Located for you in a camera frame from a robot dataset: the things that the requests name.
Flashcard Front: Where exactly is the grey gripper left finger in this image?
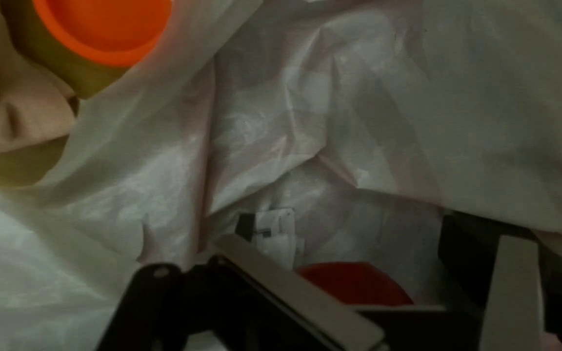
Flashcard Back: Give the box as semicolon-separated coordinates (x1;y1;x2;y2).
208;231;387;351

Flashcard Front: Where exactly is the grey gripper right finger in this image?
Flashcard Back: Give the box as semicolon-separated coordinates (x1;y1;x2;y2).
440;208;549;351

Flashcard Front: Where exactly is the orange toy vegetable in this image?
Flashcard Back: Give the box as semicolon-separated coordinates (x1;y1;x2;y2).
251;206;419;308

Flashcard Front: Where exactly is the white plastic bag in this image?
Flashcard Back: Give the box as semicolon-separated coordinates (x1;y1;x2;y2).
0;0;562;351

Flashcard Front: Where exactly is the beige crumpled cloth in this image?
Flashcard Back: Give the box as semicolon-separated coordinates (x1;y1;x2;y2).
0;0;81;187

